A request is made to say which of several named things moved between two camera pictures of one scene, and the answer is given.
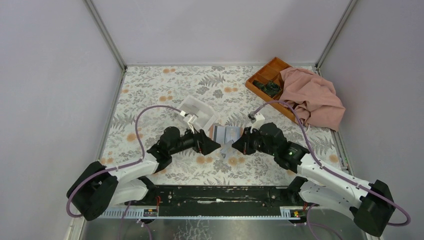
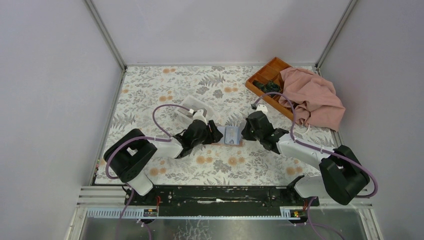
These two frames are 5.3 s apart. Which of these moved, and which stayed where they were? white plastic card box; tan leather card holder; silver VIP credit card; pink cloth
Moved: silver VIP credit card
Stayed: pink cloth; white plastic card box; tan leather card holder
